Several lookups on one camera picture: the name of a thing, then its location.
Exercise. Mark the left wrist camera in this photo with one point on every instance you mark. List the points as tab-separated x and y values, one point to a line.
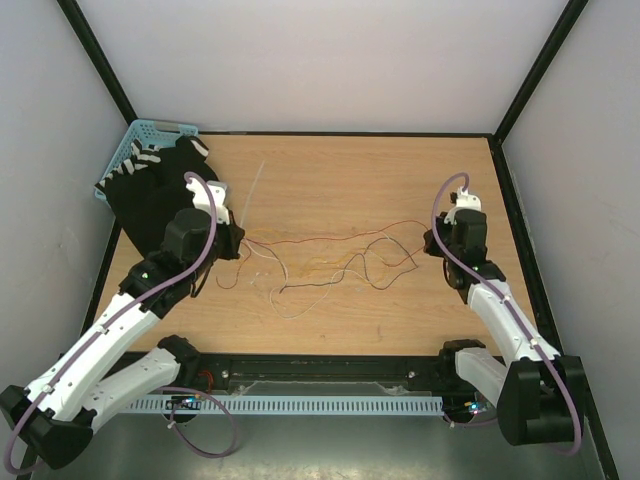
211	197

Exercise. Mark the black enclosure frame post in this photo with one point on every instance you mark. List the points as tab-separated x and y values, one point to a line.
90	43

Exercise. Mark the striped black white cloth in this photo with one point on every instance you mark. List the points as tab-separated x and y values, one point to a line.
155	166

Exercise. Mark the grey zip tie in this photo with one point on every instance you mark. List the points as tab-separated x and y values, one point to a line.
250	194

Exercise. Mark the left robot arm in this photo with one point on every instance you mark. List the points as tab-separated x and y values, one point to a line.
60	412

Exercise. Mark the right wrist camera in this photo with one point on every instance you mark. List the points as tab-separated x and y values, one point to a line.
462	199

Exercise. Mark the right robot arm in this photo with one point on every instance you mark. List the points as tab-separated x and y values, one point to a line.
538	393

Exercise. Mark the right rear frame post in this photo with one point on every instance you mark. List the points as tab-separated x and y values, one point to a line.
551	47

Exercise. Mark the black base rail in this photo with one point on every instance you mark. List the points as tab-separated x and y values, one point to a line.
226	372

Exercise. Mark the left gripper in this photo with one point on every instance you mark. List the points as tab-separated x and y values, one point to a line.
233	235

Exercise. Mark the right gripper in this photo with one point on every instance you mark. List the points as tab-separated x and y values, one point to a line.
431	244

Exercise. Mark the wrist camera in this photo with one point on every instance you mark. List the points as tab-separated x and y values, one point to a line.
211	197
462	199

